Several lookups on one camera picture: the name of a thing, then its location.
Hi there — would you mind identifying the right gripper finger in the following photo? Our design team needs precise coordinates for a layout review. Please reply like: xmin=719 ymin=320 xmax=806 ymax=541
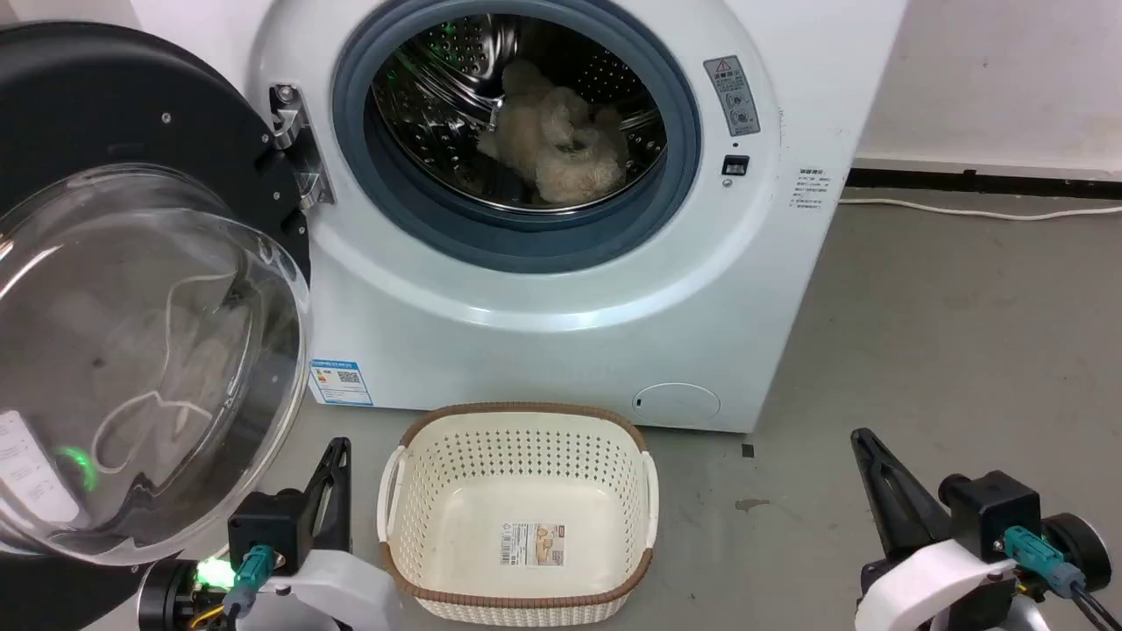
xmin=856 ymin=428 xmax=955 ymax=549
xmin=850 ymin=431 xmax=921 ymax=564

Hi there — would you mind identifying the chrome door hinge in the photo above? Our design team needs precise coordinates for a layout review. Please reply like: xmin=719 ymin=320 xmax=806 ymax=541
xmin=268 ymin=83 xmax=335 ymax=209

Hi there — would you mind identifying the grey warning sticker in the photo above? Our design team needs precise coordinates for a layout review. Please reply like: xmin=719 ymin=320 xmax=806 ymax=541
xmin=703 ymin=55 xmax=762 ymax=138

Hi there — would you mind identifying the teal left camera cable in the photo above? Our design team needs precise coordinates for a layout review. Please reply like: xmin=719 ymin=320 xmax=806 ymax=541
xmin=223 ymin=544 xmax=280 ymax=631

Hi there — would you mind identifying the stainless steel drum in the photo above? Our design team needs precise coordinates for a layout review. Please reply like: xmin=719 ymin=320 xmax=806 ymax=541
xmin=372 ymin=13 xmax=668 ymax=214

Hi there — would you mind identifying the teal camera cable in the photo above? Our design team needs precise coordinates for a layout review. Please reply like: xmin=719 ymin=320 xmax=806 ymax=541
xmin=223 ymin=544 xmax=280 ymax=631
xmin=1003 ymin=526 xmax=1122 ymax=631

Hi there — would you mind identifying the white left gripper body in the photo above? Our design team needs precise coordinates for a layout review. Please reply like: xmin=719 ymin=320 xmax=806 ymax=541
xmin=259 ymin=549 xmax=402 ymax=631

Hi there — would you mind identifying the white floor cable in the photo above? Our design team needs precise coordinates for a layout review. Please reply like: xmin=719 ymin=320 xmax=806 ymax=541
xmin=838 ymin=197 xmax=1122 ymax=222

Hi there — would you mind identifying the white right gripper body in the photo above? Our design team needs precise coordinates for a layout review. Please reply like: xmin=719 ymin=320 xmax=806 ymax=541
xmin=854 ymin=538 xmax=1019 ymax=631

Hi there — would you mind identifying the teal right camera cable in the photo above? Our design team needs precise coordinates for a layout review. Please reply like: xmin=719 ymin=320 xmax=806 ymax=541
xmin=1003 ymin=526 xmax=1122 ymax=631

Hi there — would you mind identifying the white front-load washing machine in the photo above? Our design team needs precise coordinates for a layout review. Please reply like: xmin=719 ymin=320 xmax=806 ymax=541
xmin=131 ymin=0 xmax=910 ymax=434

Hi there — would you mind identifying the paper basket product label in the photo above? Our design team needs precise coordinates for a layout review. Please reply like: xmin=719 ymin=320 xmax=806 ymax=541
xmin=501 ymin=522 xmax=567 ymax=568

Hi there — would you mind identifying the white text label sticker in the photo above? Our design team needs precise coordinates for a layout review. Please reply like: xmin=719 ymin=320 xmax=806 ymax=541
xmin=789 ymin=167 xmax=827 ymax=211

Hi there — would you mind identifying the cream fluffy plush toy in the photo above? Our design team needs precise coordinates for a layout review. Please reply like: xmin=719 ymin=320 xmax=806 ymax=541
xmin=477 ymin=60 xmax=630 ymax=205

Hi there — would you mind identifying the cream perforated laundry basket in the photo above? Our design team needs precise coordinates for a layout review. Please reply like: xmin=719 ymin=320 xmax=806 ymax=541
xmin=377 ymin=402 xmax=660 ymax=627

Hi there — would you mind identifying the blue energy label sticker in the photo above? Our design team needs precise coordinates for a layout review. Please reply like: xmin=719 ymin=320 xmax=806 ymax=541
xmin=309 ymin=358 xmax=374 ymax=407

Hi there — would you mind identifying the round filter cover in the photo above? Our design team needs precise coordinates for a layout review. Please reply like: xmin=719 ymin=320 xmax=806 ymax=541
xmin=632 ymin=382 xmax=721 ymax=425

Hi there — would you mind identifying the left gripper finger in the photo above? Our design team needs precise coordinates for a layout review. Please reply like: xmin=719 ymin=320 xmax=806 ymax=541
xmin=328 ymin=437 xmax=353 ymax=551
xmin=302 ymin=456 xmax=334 ymax=555

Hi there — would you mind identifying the black baseboard strip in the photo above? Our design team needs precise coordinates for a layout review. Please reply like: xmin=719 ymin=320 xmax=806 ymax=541
xmin=845 ymin=167 xmax=1122 ymax=201

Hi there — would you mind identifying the washer door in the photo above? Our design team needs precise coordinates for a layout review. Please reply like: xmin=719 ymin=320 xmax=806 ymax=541
xmin=0 ymin=21 xmax=313 ymax=631

